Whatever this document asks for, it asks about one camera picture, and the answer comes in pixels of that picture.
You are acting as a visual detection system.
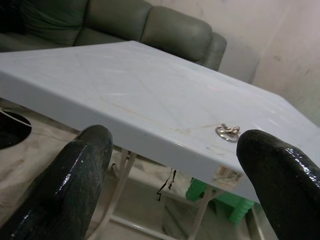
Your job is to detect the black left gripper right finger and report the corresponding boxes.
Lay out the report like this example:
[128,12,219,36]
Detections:
[236,129,320,240]

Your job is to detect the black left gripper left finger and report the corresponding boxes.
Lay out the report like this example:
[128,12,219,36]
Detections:
[0,124,115,240]

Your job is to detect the green plastic stool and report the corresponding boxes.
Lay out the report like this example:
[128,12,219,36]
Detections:
[186,177,255,225]

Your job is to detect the white metal table legs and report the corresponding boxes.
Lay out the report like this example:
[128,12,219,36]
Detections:
[84,147,266,240]

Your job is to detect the black standing fan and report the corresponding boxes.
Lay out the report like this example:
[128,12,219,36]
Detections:
[0,109,33,151]

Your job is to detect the green leather sofa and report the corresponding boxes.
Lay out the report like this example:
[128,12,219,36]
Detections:
[0,0,228,72]

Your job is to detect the silver keys on ring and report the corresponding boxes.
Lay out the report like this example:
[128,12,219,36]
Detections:
[215,123,241,143]

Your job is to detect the black hanging string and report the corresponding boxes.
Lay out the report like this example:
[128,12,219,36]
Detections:
[156,167,178,202]

